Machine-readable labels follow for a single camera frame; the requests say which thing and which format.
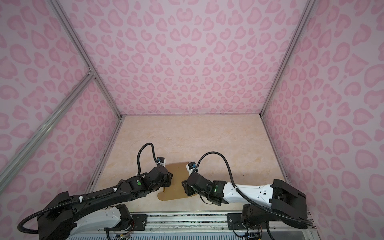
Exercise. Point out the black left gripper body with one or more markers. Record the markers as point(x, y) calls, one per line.
point(166, 182)

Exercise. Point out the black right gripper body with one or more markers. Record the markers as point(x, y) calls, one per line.
point(191, 191)

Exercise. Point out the brown cardboard box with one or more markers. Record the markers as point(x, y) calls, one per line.
point(175, 191)

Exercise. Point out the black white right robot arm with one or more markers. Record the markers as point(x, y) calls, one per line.
point(278, 201)

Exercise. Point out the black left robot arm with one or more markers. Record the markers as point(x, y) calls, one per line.
point(64, 212)

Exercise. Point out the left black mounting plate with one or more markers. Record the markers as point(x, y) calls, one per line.
point(135, 222)

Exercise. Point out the black mounting plate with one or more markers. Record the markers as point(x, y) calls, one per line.
point(135, 222)
point(234, 221)

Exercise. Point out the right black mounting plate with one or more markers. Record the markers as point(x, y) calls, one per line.
point(234, 221)

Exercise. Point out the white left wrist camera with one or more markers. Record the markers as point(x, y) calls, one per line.
point(161, 161)

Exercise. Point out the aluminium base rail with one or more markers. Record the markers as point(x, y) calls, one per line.
point(200, 226)

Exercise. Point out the left aluminium frame strut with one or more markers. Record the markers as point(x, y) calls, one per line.
point(21, 157)

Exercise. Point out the back left aluminium post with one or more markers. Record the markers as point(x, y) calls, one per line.
point(80, 47)

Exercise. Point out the aluminium post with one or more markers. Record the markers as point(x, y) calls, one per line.
point(297, 34)
point(80, 47)

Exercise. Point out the back right aluminium post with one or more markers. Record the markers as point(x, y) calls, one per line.
point(297, 34)

